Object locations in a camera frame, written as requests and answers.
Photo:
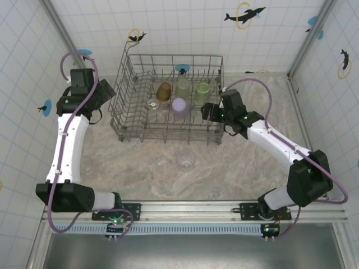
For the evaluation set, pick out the bright green plastic cup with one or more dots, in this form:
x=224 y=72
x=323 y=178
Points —
x=202 y=93

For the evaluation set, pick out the purple plastic cup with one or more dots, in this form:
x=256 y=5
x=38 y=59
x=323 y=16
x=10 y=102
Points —
x=181 y=107

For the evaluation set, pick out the pale green frosted cup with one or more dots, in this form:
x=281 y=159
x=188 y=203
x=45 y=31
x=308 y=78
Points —
x=183 y=89

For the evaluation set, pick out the clear plastic cup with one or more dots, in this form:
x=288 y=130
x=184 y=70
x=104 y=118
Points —
x=185 y=164
x=152 y=105

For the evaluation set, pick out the amber plastic cup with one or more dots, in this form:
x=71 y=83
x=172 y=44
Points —
x=163 y=92

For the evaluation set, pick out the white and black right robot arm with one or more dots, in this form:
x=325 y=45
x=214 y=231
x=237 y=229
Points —
x=275 y=143

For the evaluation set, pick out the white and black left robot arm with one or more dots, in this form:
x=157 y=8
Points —
x=67 y=151

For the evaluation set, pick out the blue circle fish sticker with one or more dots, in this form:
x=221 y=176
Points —
x=182 y=67
x=47 y=107
x=83 y=52

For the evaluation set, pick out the flat black yellow sticker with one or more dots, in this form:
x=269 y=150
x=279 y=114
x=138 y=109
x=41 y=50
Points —
x=248 y=72

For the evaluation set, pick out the blue shape sticker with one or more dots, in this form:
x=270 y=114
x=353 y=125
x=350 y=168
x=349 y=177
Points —
x=312 y=20

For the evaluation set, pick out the steel sheet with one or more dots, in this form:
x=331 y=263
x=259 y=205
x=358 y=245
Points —
x=182 y=252

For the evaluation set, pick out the aluminium corner post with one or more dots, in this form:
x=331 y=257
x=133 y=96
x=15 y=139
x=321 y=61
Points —
x=304 y=50
x=68 y=42

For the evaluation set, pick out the aluminium side rail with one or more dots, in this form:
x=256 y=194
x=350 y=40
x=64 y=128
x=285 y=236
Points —
x=305 y=126

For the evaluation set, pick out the long aluminium mounting rail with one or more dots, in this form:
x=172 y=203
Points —
x=196 y=210

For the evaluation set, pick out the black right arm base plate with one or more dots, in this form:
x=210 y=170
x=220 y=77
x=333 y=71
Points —
x=249 y=210

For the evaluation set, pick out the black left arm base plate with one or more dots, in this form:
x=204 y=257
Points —
x=134 y=208

